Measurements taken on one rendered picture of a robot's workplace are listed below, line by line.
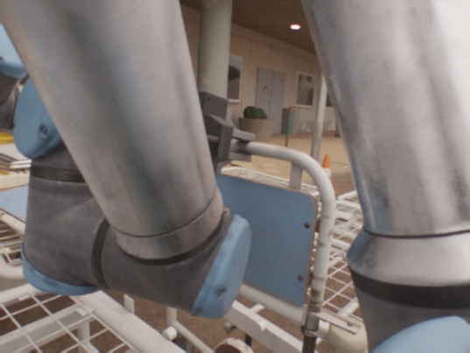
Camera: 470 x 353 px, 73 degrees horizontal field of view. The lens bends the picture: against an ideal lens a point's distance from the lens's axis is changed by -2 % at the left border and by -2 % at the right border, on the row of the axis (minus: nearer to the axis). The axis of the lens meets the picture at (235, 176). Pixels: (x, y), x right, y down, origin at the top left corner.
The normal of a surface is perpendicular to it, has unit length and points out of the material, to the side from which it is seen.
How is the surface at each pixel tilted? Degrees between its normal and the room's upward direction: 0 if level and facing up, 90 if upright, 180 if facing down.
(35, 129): 75
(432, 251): 53
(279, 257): 90
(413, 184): 94
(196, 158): 92
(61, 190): 81
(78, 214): 37
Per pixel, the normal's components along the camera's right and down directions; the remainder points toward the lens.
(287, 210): -0.61, 0.14
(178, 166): 0.69, 0.41
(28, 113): -0.58, -0.12
